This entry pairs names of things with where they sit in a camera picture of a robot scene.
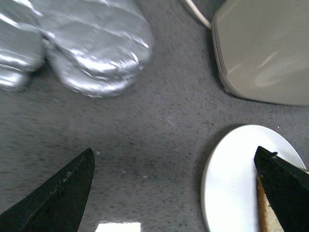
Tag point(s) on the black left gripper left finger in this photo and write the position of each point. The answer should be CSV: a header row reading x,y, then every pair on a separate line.
x,y
58,204

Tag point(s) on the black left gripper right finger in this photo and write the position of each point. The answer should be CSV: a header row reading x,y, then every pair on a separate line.
x,y
270,164

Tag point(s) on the slice of bread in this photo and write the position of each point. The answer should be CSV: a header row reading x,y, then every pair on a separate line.
x,y
283,202

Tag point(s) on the cream two-slot toaster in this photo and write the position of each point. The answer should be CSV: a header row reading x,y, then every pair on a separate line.
x,y
262,49

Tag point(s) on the white round plate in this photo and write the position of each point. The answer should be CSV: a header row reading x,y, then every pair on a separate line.
x,y
228,186

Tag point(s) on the lower silver quilted oven mitt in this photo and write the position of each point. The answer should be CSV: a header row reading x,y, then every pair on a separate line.
x,y
73,79

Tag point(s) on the silver quilted oven mitt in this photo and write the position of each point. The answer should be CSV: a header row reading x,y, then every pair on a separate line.
x,y
100,37
73,79

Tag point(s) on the upper silver quilted oven mitt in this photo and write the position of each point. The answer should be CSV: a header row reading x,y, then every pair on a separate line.
x,y
100,37

